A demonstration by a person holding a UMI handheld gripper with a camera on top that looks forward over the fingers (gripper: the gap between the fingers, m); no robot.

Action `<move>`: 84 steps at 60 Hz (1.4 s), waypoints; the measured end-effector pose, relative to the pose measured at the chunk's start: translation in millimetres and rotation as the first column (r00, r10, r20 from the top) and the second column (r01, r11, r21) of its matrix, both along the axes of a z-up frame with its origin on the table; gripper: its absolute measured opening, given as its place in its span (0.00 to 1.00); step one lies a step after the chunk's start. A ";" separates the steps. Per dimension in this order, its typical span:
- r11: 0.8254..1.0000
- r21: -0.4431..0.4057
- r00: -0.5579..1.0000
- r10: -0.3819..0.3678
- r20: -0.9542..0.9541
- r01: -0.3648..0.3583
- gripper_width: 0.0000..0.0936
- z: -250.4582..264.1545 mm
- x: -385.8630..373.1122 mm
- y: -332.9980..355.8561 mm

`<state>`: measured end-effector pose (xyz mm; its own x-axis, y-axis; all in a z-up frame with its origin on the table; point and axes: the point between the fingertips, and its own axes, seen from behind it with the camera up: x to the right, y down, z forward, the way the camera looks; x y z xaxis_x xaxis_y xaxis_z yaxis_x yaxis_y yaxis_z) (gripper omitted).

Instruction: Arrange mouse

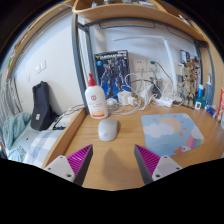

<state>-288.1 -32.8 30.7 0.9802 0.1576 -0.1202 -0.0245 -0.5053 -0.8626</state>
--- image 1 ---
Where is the clear glass jar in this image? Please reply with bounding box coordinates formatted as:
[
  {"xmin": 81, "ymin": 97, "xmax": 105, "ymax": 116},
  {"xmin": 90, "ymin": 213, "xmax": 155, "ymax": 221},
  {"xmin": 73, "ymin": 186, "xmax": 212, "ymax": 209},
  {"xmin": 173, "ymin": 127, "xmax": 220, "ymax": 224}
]
[{"xmin": 149, "ymin": 77, "xmax": 164, "ymax": 99}]

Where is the black bag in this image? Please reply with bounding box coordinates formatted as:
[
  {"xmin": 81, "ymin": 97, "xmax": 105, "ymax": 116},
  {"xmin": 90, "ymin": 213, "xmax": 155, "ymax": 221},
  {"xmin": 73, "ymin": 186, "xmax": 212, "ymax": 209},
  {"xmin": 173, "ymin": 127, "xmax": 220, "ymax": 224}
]
[{"xmin": 30, "ymin": 80, "xmax": 58, "ymax": 132}]

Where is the white charger block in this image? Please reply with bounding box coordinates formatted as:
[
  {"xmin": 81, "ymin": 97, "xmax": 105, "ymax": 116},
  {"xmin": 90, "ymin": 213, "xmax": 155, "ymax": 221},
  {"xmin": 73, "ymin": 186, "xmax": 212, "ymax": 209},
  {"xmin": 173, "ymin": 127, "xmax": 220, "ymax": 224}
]
[{"xmin": 117, "ymin": 90, "xmax": 133, "ymax": 107}]

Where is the white desk lamp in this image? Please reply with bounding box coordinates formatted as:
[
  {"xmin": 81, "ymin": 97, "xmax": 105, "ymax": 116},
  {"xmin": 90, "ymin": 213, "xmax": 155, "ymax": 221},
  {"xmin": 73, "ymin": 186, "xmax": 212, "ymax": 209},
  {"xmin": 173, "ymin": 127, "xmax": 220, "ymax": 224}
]
[{"xmin": 112, "ymin": 34, "xmax": 181, "ymax": 101}]

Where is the grey metal shelf frame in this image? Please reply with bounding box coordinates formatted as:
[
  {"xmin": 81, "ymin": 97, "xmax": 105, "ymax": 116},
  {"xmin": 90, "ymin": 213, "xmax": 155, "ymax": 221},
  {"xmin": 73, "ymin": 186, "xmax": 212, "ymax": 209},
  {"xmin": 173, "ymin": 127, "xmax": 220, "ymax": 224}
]
[{"xmin": 71, "ymin": 13, "xmax": 216, "ymax": 116}]

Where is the blue snack packet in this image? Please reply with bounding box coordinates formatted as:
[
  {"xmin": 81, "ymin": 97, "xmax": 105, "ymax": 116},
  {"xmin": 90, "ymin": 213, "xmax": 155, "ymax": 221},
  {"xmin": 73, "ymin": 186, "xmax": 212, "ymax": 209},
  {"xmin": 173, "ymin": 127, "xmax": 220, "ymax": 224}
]
[{"xmin": 204, "ymin": 104, "xmax": 218, "ymax": 118}]

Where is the blue tube with white cap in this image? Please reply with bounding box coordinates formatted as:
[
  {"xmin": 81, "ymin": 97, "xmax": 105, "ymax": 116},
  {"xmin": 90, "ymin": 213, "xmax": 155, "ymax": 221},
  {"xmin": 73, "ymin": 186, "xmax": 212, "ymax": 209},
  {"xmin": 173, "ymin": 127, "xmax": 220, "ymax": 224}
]
[{"xmin": 196, "ymin": 83, "xmax": 205, "ymax": 107}]

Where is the white power strip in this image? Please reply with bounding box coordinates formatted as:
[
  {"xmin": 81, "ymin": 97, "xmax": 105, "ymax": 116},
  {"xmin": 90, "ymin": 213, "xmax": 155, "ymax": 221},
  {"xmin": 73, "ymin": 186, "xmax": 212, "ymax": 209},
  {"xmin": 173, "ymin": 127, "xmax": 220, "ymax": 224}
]
[{"xmin": 153, "ymin": 96, "xmax": 175, "ymax": 108}]

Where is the white wall socket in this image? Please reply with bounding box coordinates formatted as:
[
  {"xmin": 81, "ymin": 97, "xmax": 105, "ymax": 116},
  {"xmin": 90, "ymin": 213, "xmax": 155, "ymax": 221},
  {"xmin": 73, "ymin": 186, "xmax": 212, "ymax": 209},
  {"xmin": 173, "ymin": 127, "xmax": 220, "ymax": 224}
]
[{"xmin": 133, "ymin": 58, "xmax": 148, "ymax": 73}]

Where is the white wall switch plate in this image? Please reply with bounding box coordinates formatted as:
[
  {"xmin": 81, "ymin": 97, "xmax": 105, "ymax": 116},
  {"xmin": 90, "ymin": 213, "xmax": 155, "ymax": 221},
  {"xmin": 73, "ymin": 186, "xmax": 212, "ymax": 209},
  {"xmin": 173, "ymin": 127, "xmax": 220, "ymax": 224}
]
[{"xmin": 34, "ymin": 59, "xmax": 48, "ymax": 75}]

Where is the blue spray bottle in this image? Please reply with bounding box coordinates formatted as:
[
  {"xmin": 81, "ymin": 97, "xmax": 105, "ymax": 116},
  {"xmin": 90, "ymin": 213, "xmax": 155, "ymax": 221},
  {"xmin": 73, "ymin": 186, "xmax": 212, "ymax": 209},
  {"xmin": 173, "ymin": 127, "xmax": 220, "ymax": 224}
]
[{"xmin": 204, "ymin": 73, "xmax": 214, "ymax": 106}]

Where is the pastel cloud print mouse pad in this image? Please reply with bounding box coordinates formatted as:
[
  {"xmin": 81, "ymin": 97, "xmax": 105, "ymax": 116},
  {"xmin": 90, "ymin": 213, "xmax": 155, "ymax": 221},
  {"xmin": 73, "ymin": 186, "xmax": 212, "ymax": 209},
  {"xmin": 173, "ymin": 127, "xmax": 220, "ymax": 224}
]
[{"xmin": 140, "ymin": 112, "xmax": 206, "ymax": 157}]

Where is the beige robot figurine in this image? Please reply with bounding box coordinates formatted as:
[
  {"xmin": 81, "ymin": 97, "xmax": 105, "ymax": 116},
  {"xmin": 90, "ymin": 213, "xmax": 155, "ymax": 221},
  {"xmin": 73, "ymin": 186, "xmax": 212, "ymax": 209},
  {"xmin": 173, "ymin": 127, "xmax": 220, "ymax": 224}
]
[{"xmin": 182, "ymin": 59, "xmax": 201, "ymax": 108}]

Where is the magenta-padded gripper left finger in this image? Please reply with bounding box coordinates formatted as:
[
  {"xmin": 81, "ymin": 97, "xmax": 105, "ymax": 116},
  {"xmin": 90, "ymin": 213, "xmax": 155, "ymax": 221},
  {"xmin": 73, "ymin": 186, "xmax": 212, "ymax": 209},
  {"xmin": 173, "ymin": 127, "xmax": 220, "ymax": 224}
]
[{"xmin": 43, "ymin": 143, "xmax": 94, "ymax": 187}]

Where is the grey computer mouse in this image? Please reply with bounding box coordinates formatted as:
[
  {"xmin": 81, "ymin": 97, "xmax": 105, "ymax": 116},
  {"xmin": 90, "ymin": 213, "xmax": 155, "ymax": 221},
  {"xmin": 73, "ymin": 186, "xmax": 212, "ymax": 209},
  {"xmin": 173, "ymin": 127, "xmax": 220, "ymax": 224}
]
[{"xmin": 97, "ymin": 118, "xmax": 119, "ymax": 142}]

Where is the wooden shelf unit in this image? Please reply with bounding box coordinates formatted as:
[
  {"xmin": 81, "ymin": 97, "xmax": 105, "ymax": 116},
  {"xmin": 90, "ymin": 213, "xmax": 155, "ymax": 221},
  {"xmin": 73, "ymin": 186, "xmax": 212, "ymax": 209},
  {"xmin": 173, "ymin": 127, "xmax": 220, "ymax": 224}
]
[{"xmin": 71, "ymin": 0, "xmax": 214, "ymax": 44}]

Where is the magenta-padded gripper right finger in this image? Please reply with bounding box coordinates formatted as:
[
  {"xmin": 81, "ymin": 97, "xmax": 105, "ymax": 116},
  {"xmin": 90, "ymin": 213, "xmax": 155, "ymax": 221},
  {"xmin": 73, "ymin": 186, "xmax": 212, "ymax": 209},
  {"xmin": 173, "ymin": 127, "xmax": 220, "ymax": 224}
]
[{"xmin": 133, "ymin": 143, "xmax": 183, "ymax": 186}]

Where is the white red-capped lotion bottle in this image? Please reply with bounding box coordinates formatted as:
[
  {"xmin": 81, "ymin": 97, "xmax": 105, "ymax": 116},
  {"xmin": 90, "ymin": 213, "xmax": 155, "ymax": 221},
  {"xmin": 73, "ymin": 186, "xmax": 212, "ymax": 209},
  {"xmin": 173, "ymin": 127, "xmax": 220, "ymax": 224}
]
[{"xmin": 84, "ymin": 72, "xmax": 110, "ymax": 120}]

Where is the teal blanket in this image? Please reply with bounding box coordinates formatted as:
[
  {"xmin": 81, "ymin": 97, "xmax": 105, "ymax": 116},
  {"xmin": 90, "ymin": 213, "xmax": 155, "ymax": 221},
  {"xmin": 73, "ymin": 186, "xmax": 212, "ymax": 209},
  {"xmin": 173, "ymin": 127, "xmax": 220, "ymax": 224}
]
[{"xmin": 1, "ymin": 111, "xmax": 33, "ymax": 151}]

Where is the robot model kit box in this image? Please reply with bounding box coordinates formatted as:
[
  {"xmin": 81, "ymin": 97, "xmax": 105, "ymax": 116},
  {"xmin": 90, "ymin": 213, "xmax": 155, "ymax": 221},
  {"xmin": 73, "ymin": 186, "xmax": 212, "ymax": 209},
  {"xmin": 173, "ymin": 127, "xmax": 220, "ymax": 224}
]
[{"xmin": 93, "ymin": 49, "xmax": 132, "ymax": 100}]

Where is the blue plaid pillow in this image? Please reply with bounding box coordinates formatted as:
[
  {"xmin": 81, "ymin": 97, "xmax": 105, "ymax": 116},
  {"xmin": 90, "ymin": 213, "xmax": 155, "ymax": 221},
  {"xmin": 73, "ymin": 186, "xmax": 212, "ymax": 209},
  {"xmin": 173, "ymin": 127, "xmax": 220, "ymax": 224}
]
[{"xmin": 24, "ymin": 129, "xmax": 64, "ymax": 168}]

